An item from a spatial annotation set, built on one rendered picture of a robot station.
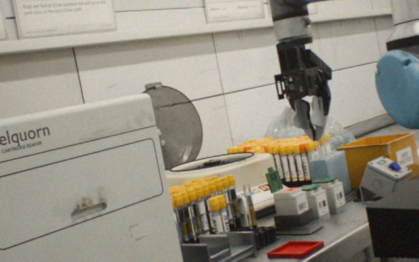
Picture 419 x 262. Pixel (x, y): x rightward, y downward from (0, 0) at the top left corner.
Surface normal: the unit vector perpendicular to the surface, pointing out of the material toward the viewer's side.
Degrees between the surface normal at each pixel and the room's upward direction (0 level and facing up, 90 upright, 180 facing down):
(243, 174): 90
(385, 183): 90
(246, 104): 90
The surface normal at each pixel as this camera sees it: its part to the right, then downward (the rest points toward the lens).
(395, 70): -0.91, 0.29
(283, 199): -0.61, 0.15
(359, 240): 0.75, -0.11
